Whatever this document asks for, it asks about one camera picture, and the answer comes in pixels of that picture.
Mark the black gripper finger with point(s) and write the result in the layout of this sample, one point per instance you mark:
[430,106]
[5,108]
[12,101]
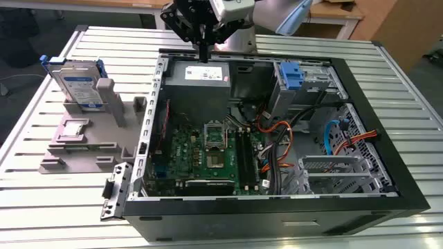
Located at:
[180,28]
[224,32]

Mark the hard disk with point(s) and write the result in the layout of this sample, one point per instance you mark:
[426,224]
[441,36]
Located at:
[81,88]

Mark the metal disk bay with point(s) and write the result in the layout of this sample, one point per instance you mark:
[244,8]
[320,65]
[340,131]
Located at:
[338,175]

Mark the metal optical drive cage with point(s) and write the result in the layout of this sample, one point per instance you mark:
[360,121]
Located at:
[286,103]

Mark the CPU socket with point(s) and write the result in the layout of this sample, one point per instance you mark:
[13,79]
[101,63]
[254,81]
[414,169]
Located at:
[214,160]

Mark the black RAM slot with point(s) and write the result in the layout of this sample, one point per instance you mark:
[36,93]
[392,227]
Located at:
[241,158]
[250,158]

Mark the silver CPU chip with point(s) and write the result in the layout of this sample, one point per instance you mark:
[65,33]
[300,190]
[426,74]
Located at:
[72,129]

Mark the black PC case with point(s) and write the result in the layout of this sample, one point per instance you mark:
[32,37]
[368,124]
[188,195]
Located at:
[241,223]

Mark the metal locking lever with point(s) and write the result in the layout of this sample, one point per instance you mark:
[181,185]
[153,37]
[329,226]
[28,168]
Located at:
[226,140]

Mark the green RAM stick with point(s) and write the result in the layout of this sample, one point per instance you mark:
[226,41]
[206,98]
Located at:
[90,148]

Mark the grey power supply unit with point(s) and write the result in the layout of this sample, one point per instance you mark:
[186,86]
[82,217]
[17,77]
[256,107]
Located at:
[196,101]

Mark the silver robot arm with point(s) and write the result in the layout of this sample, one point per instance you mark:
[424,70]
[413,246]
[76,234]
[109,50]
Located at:
[238,39]

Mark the brown wooden cabinet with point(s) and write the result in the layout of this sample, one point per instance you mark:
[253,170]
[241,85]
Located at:
[408,31]

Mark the black graphics card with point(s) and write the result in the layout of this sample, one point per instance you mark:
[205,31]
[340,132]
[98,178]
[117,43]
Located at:
[206,186]

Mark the metal expansion card retainer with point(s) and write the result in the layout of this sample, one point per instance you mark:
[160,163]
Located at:
[114,186]

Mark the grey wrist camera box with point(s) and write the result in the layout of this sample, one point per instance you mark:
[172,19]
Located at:
[230,10]

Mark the green motherboard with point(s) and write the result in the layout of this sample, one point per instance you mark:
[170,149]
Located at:
[186,155]

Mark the blue plastic drive latch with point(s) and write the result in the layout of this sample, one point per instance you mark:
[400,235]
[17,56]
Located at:
[292,75]

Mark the black office chair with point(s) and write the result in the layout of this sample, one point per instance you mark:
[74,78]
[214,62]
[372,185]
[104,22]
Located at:
[17,39]

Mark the grey parts rack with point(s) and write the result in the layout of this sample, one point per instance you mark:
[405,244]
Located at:
[100,135]

